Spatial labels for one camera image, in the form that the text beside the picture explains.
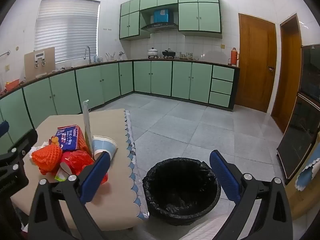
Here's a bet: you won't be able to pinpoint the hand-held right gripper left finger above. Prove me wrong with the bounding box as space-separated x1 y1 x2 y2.
28 151 112 240

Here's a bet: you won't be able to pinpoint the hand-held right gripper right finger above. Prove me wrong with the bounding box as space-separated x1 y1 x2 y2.
209 150 293 240

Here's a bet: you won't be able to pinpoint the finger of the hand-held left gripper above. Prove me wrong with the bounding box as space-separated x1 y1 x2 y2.
0 129 38 178
0 121 10 137

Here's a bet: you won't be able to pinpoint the red plastic bag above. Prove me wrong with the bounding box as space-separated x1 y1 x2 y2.
60 150 109 184

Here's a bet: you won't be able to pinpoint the light blue wrapper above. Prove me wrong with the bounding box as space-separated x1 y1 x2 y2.
91 135 118 160

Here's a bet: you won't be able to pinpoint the black lined trash bin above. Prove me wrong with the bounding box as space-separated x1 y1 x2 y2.
142 157 222 226

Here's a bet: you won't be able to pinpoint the crumpled white tissue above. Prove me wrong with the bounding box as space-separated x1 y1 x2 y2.
31 141 50 155

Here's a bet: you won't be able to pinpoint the orange foam fruit net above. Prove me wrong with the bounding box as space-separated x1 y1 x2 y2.
31 145 63 175

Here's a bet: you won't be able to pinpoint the green white small carton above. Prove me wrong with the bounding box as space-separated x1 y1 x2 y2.
54 161 73 182

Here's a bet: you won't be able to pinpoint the orange basket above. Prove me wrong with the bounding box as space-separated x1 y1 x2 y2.
5 79 20 90

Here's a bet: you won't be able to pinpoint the large blue snack bag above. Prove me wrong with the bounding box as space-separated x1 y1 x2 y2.
49 125 92 155

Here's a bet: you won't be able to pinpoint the clear plastic wrapper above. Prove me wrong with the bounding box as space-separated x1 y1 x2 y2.
82 100 94 155

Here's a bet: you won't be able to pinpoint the white striped cloth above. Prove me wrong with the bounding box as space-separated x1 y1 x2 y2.
180 215 233 240

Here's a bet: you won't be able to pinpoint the wooden board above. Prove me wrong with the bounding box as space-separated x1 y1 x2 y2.
24 47 56 78

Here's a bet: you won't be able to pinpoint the blue white scalloped cloth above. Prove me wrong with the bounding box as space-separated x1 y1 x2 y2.
295 159 320 192

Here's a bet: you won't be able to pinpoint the dark glass cabinet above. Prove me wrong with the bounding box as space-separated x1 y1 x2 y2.
276 44 320 184

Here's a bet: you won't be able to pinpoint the wooden door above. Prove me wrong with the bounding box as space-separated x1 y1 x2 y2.
234 13 277 113
271 14 303 133

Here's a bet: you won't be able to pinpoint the white window blind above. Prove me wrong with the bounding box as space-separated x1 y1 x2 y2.
34 0 100 64

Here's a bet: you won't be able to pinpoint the green kitchen base cabinets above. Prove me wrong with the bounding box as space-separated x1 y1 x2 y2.
0 59 240 140

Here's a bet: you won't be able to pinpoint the red thermos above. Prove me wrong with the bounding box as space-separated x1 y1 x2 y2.
230 47 240 67

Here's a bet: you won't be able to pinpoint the black range hood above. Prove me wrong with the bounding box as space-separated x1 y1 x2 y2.
140 22 179 32

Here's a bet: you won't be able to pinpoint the green upper kitchen cabinets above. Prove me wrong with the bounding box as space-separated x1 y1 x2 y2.
119 0 223 40

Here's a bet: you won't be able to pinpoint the blue box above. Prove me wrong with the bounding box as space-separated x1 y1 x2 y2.
153 9 170 23

